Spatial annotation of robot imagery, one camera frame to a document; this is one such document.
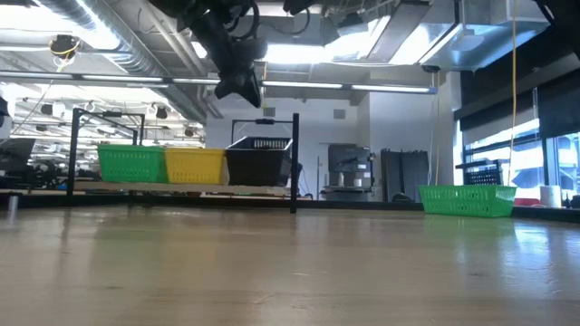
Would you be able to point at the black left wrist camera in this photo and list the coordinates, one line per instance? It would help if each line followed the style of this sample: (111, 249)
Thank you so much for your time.
(254, 49)

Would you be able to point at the ribbed silver air duct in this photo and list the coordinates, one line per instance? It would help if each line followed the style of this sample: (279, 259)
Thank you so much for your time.
(136, 59)

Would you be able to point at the yellow plastic basket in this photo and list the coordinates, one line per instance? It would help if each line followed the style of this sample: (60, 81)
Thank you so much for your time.
(195, 169)
(195, 149)

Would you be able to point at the black plastic basket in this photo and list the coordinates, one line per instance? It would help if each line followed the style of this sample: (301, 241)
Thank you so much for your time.
(272, 143)
(258, 169)

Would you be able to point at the black aluminium table frame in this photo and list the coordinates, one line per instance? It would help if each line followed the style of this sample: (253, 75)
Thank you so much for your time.
(362, 204)

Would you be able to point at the black window blinds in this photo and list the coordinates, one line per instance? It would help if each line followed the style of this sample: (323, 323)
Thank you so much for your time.
(562, 104)

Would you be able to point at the black coffee machine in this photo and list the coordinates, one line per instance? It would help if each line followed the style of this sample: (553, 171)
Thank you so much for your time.
(349, 158)

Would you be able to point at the white paper roll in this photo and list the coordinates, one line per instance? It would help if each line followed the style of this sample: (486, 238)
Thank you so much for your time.
(551, 197)

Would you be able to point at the black metal divider frame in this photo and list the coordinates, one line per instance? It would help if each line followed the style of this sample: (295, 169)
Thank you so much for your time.
(181, 187)

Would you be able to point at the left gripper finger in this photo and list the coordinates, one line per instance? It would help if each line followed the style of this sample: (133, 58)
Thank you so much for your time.
(251, 90)
(229, 88)

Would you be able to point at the green plastic basket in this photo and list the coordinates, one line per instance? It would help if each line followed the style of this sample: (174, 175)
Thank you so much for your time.
(131, 147)
(466, 201)
(131, 167)

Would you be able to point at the black slotted cart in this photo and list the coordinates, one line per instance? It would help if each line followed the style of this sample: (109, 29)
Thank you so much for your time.
(482, 176)

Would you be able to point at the black ceiling camera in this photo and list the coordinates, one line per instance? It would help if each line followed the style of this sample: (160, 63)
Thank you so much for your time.
(430, 69)

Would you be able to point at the long ceiling light strip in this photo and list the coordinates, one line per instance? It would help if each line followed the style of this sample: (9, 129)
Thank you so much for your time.
(308, 84)

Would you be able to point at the grey wall vent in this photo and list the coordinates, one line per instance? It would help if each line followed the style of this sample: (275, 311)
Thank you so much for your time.
(339, 113)
(268, 112)

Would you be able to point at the black cabinet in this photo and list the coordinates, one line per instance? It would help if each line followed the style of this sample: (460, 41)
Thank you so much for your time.
(403, 174)

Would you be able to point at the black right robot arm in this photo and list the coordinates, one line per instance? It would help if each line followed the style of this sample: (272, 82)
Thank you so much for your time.
(566, 18)

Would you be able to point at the black monitor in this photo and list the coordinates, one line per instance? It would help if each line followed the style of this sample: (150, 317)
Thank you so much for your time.
(16, 156)

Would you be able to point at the rectangular metal air duct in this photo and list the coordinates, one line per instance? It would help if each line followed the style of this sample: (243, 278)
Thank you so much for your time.
(453, 45)

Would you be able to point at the black metal stand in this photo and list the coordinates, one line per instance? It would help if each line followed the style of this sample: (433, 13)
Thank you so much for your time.
(265, 121)

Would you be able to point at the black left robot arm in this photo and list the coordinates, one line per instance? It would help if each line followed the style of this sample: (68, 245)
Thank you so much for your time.
(190, 6)

